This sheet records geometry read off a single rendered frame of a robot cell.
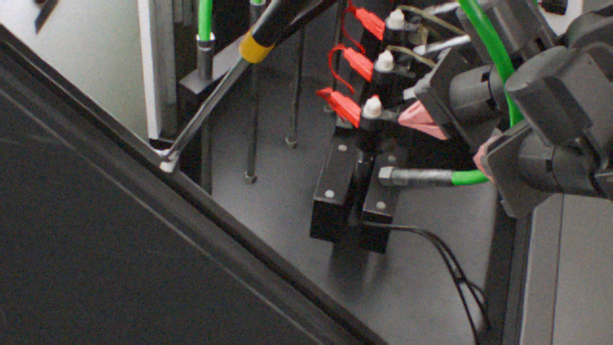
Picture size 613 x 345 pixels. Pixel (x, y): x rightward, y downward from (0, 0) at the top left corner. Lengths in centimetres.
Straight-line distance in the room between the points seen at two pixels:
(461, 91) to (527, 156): 20
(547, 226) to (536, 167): 42
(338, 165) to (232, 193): 21
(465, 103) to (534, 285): 28
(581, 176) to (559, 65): 9
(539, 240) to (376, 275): 22
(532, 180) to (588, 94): 13
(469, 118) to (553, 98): 29
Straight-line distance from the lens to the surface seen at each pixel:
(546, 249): 125
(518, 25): 99
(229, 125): 147
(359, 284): 131
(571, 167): 81
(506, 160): 88
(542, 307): 119
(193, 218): 79
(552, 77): 76
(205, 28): 110
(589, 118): 77
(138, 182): 76
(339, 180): 122
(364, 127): 114
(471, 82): 104
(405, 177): 104
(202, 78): 115
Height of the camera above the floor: 191
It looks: 50 degrees down
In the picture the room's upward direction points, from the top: 6 degrees clockwise
